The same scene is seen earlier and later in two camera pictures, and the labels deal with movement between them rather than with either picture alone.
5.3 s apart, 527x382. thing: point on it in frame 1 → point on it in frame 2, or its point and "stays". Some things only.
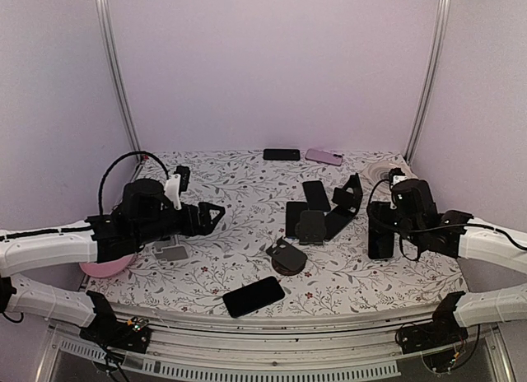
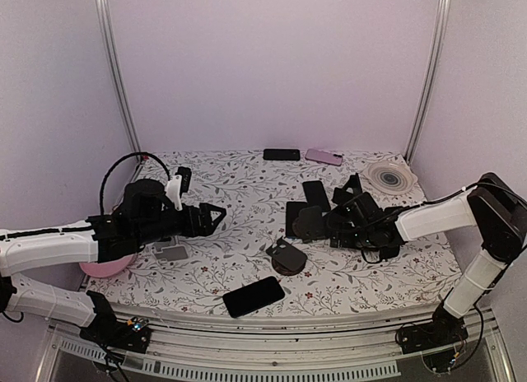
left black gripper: (205, 227) stays
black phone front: (254, 296) stays
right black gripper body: (404, 225) → (361, 240)
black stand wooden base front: (287, 258) stays
